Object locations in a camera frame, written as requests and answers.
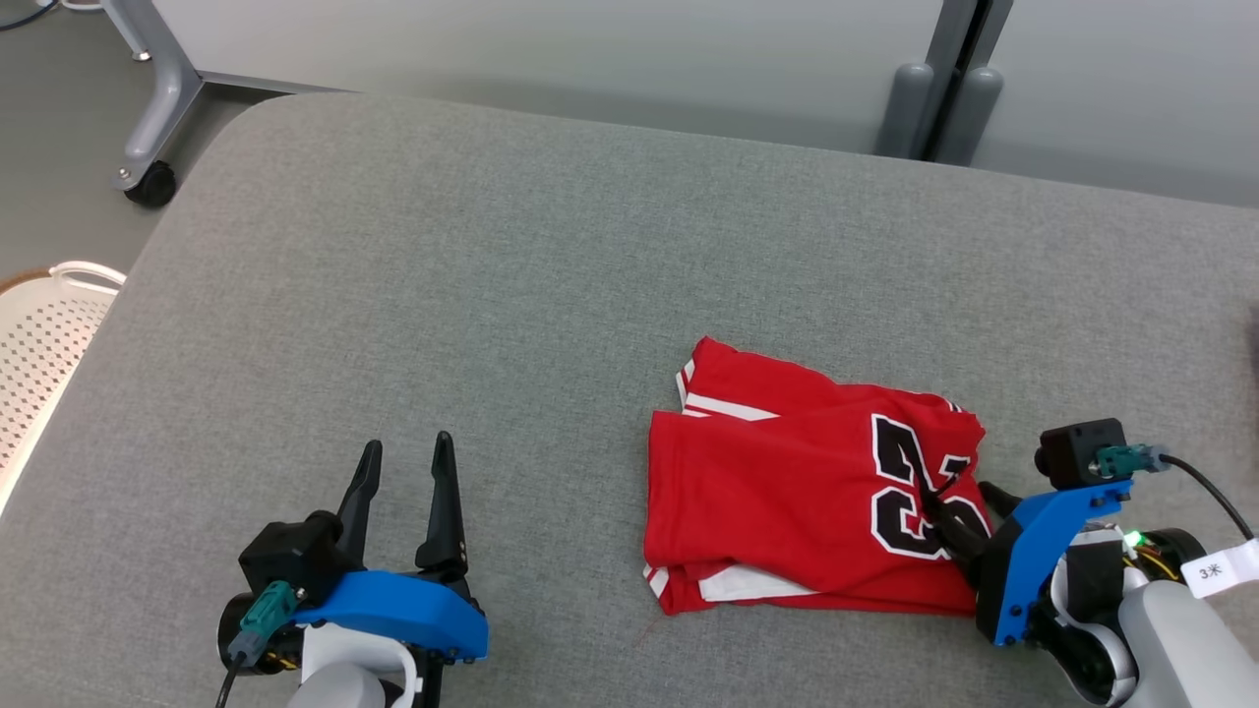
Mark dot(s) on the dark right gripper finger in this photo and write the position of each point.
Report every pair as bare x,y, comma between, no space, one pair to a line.
998,501
959,536

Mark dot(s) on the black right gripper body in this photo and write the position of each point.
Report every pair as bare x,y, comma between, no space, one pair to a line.
1092,590

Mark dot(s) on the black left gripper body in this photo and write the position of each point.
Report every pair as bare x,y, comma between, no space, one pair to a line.
443,582

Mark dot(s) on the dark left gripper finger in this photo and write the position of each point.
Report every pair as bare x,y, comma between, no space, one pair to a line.
445,521
359,521

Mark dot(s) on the red basketball jersey white trim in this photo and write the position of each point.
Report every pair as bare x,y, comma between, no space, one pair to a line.
767,492

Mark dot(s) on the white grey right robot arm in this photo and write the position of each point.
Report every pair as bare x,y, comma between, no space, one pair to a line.
1180,649

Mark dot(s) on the white perforated laundry basket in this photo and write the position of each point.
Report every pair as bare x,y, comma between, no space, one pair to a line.
39,364

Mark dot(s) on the black caster wheel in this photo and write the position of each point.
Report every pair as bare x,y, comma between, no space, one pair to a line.
150,185

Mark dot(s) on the grey metal cart leg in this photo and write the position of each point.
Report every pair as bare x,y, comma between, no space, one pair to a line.
162,88

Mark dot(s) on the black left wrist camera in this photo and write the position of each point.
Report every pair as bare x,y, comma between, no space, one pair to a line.
290,556

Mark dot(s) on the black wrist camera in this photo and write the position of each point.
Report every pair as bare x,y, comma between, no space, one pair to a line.
290,556
1072,452

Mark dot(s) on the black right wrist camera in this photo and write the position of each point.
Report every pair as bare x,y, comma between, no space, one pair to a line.
1072,452

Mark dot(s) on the grey rounded post foot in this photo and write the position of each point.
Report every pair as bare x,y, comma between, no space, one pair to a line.
907,113
969,118

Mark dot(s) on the grey partition post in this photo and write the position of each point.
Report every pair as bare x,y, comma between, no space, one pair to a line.
959,59

